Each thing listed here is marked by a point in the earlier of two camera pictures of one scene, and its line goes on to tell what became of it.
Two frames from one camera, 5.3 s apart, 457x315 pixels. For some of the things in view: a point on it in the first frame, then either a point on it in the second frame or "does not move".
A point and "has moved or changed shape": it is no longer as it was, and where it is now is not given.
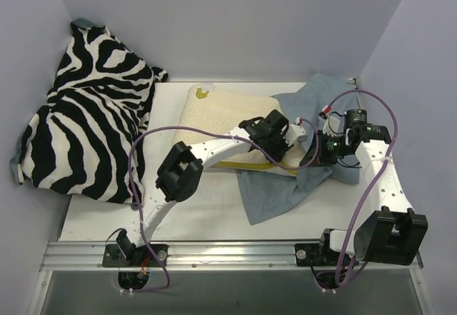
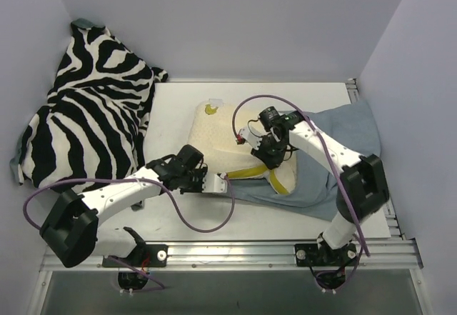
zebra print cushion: (81, 142) does not move
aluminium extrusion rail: (89, 256) does not move
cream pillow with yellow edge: (223, 108) has moved or changed shape
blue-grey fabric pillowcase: (270, 193) → (313, 188)
